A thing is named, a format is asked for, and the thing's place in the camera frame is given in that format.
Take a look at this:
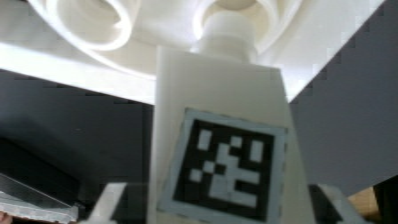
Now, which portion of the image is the white front fence rail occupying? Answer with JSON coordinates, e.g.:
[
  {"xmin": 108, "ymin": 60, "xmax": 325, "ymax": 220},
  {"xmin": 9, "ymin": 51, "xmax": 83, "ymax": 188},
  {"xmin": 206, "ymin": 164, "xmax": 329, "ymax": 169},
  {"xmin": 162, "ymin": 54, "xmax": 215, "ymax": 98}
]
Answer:
[{"xmin": 0, "ymin": 173, "xmax": 78, "ymax": 224}]

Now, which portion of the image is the white stool leg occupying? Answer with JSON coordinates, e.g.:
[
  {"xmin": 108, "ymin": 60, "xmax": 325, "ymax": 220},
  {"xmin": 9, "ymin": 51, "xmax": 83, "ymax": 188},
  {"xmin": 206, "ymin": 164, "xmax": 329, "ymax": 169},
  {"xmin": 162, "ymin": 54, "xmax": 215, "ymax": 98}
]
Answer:
[{"xmin": 147, "ymin": 11, "xmax": 314, "ymax": 224}]

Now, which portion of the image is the white round stool seat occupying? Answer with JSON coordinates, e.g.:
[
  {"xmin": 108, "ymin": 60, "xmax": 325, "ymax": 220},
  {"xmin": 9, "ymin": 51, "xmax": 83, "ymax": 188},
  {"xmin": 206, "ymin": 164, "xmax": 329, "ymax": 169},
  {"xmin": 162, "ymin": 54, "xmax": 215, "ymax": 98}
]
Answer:
[{"xmin": 0, "ymin": 0, "xmax": 386, "ymax": 103}]

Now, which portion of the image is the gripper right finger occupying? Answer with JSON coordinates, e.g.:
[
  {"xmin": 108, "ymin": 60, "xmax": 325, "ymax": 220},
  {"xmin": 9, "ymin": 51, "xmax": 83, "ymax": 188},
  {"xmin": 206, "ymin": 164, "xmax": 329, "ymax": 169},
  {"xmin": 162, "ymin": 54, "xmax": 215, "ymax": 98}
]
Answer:
[{"xmin": 318, "ymin": 184, "xmax": 371, "ymax": 224}]

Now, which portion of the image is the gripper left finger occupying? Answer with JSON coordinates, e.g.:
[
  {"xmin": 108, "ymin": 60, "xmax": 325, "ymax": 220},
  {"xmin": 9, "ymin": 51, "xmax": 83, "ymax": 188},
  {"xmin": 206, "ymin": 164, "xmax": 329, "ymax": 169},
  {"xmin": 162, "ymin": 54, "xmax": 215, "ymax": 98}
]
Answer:
[{"xmin": 80, "ymin": 182, "xmax": 126, "ymax": 224}]

